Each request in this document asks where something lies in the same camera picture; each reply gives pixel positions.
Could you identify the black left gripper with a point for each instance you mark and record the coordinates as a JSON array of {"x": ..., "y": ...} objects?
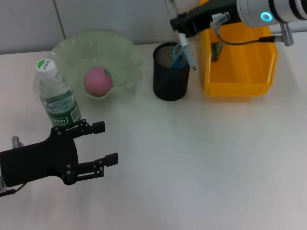
[{"x": 40, "y": 160}]

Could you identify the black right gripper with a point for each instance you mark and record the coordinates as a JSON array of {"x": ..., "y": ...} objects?
[{"x": 211, "y": 12}]

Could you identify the silver ballpoint pen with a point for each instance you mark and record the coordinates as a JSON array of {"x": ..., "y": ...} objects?
[{"x": 188, "y": 52}]

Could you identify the blue scissors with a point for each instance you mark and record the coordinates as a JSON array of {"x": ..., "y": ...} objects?
[{"x": 177, "y": 60}]

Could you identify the green plastic wrapper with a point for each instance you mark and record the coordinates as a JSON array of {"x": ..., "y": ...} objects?
[{"x": 216, "y": 50}]

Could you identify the clear green-label water bottle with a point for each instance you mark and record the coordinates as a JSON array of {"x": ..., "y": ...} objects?
[{"x": 58, "y": 98}]

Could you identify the pink peach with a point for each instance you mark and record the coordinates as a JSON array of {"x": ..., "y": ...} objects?
[{"x": 98, "y": 81}]

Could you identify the black mesh pen holder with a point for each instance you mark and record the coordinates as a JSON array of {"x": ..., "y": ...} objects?
[{"x": 170, "y": 81}]

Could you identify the pale green glass fruit plate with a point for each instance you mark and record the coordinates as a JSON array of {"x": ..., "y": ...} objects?
[{"x": 96, "y": 50}]

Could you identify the yellow plastic bin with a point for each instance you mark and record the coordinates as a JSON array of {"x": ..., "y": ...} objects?
[{"x": 239, "y": 72}]

